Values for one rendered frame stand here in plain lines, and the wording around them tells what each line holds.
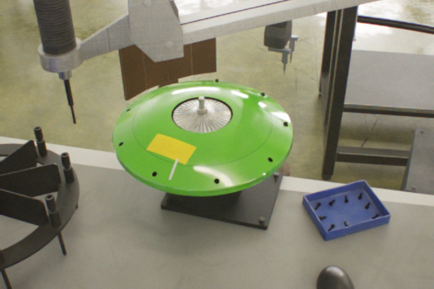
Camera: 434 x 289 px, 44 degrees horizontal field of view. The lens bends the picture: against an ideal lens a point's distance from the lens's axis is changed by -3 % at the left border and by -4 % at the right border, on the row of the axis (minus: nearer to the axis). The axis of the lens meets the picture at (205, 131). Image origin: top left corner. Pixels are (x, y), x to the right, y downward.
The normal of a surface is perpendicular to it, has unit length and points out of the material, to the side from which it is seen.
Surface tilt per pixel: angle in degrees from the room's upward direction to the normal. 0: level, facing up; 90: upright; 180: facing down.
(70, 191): 4
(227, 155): 17
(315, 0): 10
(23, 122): 0
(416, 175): 0
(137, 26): 90
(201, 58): 90
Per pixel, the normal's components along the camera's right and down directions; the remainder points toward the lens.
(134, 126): -0.37, -0.70
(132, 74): 0.73, 0.40
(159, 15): 0.12, 0.60
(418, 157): -0.03, -0.79
